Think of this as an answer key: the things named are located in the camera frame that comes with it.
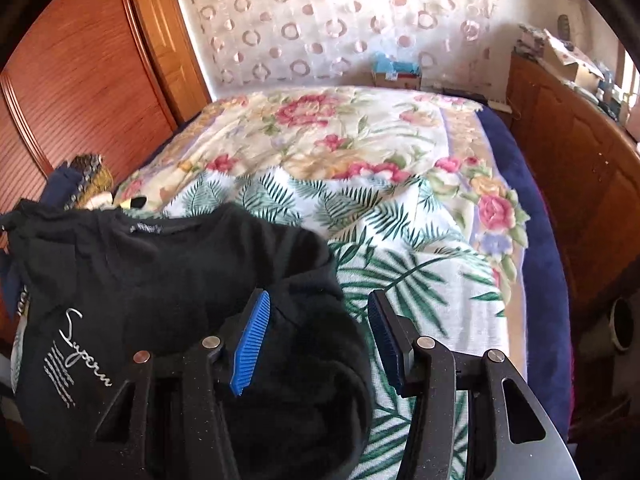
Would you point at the wooden-framed window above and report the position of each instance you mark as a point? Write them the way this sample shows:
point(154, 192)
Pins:
point(631, 90)

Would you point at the black printed t-shirt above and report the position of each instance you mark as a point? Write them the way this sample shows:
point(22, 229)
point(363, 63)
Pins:
point(175, 285)

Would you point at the floral blanket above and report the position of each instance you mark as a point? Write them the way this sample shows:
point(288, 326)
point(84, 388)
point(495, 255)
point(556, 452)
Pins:
point(300, 130)

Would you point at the navy blue folded garment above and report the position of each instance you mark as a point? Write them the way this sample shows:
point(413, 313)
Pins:
point(60, 187)

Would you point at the leaf-print bed sheet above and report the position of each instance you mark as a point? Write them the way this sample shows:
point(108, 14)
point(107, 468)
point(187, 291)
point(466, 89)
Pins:
point(425, 270)

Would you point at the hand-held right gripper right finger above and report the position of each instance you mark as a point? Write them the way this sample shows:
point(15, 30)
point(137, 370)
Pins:
point(387, 345)

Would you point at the wooden slatted wardrobe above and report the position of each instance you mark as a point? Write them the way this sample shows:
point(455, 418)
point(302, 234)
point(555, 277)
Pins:
point(75, 60)

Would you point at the yellow pillow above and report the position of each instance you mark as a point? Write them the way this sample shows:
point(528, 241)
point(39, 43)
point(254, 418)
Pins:
point(102, 185)

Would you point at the patterned storage box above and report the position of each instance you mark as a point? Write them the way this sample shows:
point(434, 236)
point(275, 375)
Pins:
point(530, 42)

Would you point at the grey oval ornament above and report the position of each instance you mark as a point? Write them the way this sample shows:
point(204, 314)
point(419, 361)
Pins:
point(563, 25)

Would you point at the circle-patterned sheer curtain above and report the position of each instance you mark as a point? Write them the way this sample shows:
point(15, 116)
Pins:
point(325, 20)

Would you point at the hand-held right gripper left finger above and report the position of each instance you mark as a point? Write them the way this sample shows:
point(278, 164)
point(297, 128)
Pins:
point(250, 345)

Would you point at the low wooden cabinet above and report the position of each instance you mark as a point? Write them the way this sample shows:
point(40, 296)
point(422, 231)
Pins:
point(575, 160)

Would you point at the open cardboard box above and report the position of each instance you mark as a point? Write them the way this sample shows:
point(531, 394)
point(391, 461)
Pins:
point(575, 67)

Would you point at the round waste bin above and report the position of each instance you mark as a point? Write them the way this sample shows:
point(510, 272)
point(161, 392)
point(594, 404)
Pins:
point(627, 327)

